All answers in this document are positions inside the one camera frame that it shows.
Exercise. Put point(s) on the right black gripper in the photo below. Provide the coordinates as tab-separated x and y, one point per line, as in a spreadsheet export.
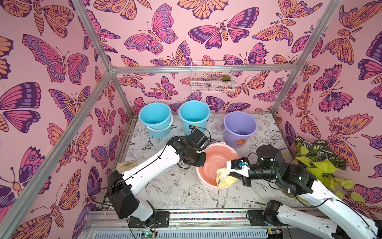
244	178

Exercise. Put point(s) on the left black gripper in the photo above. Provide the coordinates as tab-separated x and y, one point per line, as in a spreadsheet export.
201	162

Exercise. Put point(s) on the pink plastic bucket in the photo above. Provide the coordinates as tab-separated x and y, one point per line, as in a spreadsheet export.
218	154

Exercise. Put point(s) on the blue bucket white handle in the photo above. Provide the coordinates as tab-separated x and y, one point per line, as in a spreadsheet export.
157	118

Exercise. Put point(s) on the yellow microfiber cloth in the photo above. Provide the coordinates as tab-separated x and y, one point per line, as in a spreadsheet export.
223	180

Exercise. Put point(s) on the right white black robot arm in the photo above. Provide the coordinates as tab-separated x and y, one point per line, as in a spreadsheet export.
343	222

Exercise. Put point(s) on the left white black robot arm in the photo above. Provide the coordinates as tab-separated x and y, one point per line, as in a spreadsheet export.
122	188

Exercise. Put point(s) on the right blue bucket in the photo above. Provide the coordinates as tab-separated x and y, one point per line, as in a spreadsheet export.
194	115

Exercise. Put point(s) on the purple plastic bucket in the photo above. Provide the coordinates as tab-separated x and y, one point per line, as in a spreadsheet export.
238	128

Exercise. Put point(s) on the beige worn cloth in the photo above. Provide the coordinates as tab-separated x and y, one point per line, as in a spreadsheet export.
126	166

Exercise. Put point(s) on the green leafy potted plant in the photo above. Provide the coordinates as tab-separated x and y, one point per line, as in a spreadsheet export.
323	163

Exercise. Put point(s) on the small green succulent plant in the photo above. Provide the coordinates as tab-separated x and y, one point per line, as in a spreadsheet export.
225	78

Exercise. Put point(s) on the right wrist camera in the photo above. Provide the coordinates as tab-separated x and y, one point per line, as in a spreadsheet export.
238	168

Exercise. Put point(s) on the white wire wall basket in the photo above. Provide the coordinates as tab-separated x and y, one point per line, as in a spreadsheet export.
206	78

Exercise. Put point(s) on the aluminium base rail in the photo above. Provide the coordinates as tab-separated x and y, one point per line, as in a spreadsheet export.
220	224

